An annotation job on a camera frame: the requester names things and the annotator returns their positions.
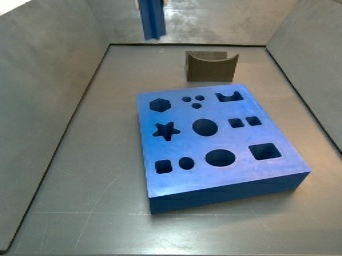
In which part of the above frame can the blue star-shaped peg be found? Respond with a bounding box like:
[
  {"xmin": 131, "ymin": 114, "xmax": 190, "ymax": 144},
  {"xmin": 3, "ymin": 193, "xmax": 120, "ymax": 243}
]
[{"xmin": 137, "ymin": 0, "xmax": 166, "ymax": 40}]

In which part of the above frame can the blue shape sorter board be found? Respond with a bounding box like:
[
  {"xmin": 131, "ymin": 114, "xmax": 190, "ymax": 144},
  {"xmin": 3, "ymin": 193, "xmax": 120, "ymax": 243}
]
[{"xmin": 137, "ymin": 84, "xmax": 310, "ymax": 213}]

